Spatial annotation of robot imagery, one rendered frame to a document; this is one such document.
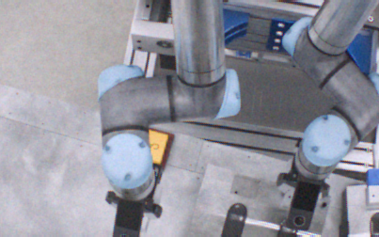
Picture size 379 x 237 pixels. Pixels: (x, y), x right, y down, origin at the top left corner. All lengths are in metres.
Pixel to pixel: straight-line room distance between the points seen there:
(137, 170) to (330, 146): 0.30
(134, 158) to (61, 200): 0.54
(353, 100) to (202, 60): 0.27
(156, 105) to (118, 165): 0.12
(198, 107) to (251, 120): 1.12
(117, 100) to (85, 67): 1.41
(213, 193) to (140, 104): 0.41
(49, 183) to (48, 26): 1.08
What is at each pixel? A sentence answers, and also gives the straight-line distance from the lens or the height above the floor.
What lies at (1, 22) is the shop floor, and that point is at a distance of 2.85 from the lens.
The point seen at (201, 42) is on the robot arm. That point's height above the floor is 1.38.
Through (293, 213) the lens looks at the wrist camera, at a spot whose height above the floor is 1.05.
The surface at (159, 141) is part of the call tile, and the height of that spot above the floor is 0.84.
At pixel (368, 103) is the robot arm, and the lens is 1.40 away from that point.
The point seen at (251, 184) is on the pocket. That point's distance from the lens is 1.73.
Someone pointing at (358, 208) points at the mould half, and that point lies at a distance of 1.76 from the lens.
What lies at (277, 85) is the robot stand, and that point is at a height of 0.21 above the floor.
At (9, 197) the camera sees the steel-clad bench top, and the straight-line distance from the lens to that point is 1.83.
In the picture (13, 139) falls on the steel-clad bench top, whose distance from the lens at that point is 1.86.
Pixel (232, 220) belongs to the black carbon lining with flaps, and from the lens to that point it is 1.70.
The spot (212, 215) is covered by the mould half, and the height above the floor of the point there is 0.89.
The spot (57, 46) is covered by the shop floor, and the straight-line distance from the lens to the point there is 2.78.
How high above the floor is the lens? 2.55
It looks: 73 degrees down
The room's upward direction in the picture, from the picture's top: straight up
